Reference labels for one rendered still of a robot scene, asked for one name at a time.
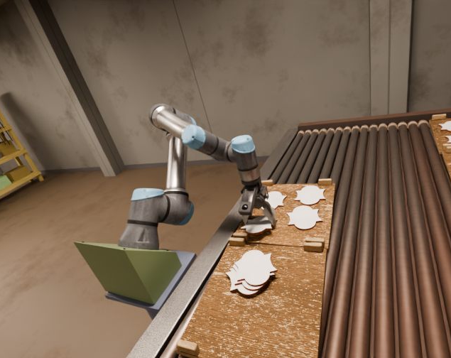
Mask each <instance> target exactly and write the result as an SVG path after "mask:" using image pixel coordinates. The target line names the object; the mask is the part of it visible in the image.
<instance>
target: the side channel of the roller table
mask: <svg viewBox="0 0 451 358"><path fill-rule="evenodd" d="M437 114H446V118H451V108H450V109H436V110H428V111H421V112H407V113H400V114H386V115H378V116H365V117H357V118H350V119H336V120H329V121H315V122H308V123H300V124H299V125H298V132H299V131H300V130H303V131H305V132H306V131H307V130H308V129H310V130H311V131H313V130H314V129H319V130H321V129H323V128H325V129H327V130H328V129H329V128H331V127H332V128H334V129H335V130H336V128H337V127H339V126H340V127H342V128H343V130H344V128H345V127H346V126H350V127H351V129H352V128H353V126H356V125H357V126H359V128H361V127H362V125H365V124H366V125H367V126H368V127H370V126H371V125H372V124H376V125H377V126H378V130H379V125H380V124H381V123H385V124H386V125H387V126H388V125H389V124H390V123H391V122H395V123H396V125H397V128H398V123H399V122H401V121H404V122H406V123H407V125H408V122H409V121H416V122H417V124H418V122H419V121H420V120H422V119H424V120H426V121H427V122H429V120H431V119H432V115H437Z"/></svg>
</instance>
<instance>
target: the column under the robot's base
mask: <svg viewBox="0 0 451 358"><path fill-rule="evenodd" d="M162 250H169V251H176V250H170V249H162ZM176 253H177V255H178V258H179V259H180V262H181V264H182V266H181V268H180V269H179V271H178V272H177V273H176V275H175V276H174V278H173V280H172V281H171V282H170V283H169V285H168V287H167V288H166V289H165V290H164V292H163V294H162V295H161V296H160V298H159V299H158V301H157V302H156V304H155V305H154V304H150V303H146V302H143V301H140V300H136V299H133V298H128V297H126V296H122V295H118V294H115V293H110V292H107V294H106V295H105V296H106V298H107V299H110V300H115V301H118V302H120V303H125V304H128V305H133V306H136V307H139V308H143V309H146V311H147V313H148V314H149V316H150V317H151V319H152V320H153V319H154V318H155V316H156V315H157V314H158V312H159V311H160V309H161V308H162V307H163V305H164V304H165V302H166V301H167V299H168V298H169V297H170V295H171V294H172V292H173V291H174V290H175V288H176V287H177V286H178V284H179V282H181V280H182V279H183V277H184V275H185V274H186V272H187V271H188V269H189V268H190V266H191V265H192V263H193V261H194V260H195V258H196V257H197V255H196V253H192V252H186V251H176Z"/></svg>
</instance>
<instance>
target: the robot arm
mask: <svg viewBox="0 0 451 358"><path fill-rule="evenodd" d="M148 116H149V119H150V121H151V123H152V125H154V126H155V127H157V128H159V129H161V130H163V131H165V132H166V139H167V140H168V141H169V149H168V169H167V180H166V190H164V191H163V190H160V189H153V188H139V189H135V190H134V192H133V195H132V198H131V205H130V209H129V216H128V220H127V224H126V228H125V229H124V231H123V233H122V235H121V237H120V239H119V241H118V245H117V246H121V247H126V248H132V249H147V250H159V245H160V244H159V238H158V223H164V224H172V225H180V226H182V225H184V224H187V223H188V222H189V221H190V219H191V218H192V215H193V212H194V205H193V203H192V202H191V201H190V200H189V194H188V192H187V191H186V190H185V186H186V170H187V153H188V147H189V148H191V149H195V150H196V151H199V152H201V153H204V154H207V155H208V156H211V157H212V159H214V160H216V161H225V162H231V163H236V164H237V168H238V173H239V176H240V179H241V183H242V184H243V185H245V186H244V191H243V195H242V197H241V202H240V206H239V211H238V212H239V214H240V215H241V216H242V219H243V221H244V224H245V225H246V224H247V223H248V218H249V216H252V213H253V210H254V209H258V210H260V208H262V207H263V211H262V213H263V214H264V215H266V216H267V217H268V220H269V221H270V222H271V225H273V226H274V227H275V226H276V218H275V212H276V211H275V209H274V208H273V207H271V205H270V204H269V202H267V201H265V199H267V200H268V198H269V196H268V190H267V186H266V185H264V186H263V185H262V183H261V176H260V175H261V174H260V170H259V165H258V161H257V157H256V152H255V145H254V143H253V140H252V138H251V137H250V136H249V135H243V136H238V137H235V138H233V139H232V141H231V142H230V141H225V140H224V139H221V138H220V137H218V136H215V135H214V134H211V133H210V132H208V131H205V130H204V129H202V128H200V127H199V126H197V125H196V122H195V120H194V119H193V118H192V117H190V116H189V115H187V114H184V113H182V112H180V111H178V110H177V109H175V108H173V107H171V106H169V105H167V104H156V105H154V106H153V107H151V109H150V111H149V114H148ZM266 192H267V195H266Z"/></svg>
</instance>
